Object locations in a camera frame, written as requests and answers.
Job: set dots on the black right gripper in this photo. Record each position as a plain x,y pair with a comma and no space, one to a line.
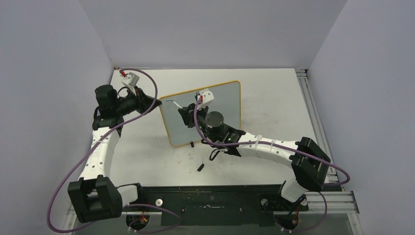
188,113

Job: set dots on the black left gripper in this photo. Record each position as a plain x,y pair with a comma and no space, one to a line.
144,102

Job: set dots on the black whiteboard marker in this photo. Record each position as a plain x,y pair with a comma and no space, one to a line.
175,103

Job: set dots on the yellow-framed whiteboard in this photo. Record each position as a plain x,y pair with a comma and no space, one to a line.
227,101

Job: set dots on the black marker cap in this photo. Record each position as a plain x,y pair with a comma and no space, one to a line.
200,167

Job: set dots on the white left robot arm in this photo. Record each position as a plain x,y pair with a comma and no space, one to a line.
94,196

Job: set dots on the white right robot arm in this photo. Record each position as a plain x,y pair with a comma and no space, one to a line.
305,158

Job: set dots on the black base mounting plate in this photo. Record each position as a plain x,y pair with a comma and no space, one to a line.
261,205

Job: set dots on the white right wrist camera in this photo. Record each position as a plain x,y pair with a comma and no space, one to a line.
204,97

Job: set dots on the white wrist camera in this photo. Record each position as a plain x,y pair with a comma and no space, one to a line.
130,81
204,97

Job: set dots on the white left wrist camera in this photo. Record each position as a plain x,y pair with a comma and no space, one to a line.
130,81

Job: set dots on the aluminium rail frame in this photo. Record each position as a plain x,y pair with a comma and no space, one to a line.
343,201

